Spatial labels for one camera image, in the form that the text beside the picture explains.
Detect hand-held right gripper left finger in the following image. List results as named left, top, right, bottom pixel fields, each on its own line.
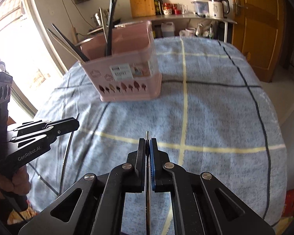
left=18, top=138, right=147, bottom=235

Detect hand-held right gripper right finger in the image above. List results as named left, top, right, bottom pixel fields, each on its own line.
left=149, top=138, right=276, bottom=235

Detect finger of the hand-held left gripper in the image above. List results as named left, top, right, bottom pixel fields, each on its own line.
left=7, top=118, right=80, bottom=150
left=15, top=120, right=54, bottom=136

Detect pink plastic utensil basket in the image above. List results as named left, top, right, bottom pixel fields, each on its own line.
left=80, top=20, right=162, bottom=102

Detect person's left hand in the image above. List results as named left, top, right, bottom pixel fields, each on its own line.
left=0, top=168, right=30, bottom=197

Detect white framed glass door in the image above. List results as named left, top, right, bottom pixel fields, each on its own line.
left=0, top=0, right=69, bottom=118

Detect blue plaid blanket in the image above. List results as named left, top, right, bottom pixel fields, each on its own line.
left=27, top=36, right=288, bottom=235

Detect translucent plastic jug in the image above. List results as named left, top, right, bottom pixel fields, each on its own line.
left=161, top=22, right=175, bottom=38

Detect crumpled plastic bags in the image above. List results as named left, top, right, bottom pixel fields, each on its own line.
left=196, top=22, right=215, bottom=39

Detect metal shelf table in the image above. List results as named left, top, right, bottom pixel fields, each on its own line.
left=118, top=12, right=238, bottom=42

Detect bamboo cutting board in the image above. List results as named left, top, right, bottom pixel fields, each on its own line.
left=128, top=0, right=156, bottom=18

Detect clear plastic container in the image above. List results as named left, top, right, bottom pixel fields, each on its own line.
left=191, top=0, right=210, bottom=17

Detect brown wooden door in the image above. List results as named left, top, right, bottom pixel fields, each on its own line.
left=231, top=0, right=286, bottom=82

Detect white electric kettle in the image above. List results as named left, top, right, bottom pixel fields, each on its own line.
left=207, top=0, right=230, bottom=19

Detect black wall cable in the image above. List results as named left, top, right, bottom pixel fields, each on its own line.
left=57, top=0, right=76, bottom=30

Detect metal door handle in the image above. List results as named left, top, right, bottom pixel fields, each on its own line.
left=234, top=0, right=248, bottom=15

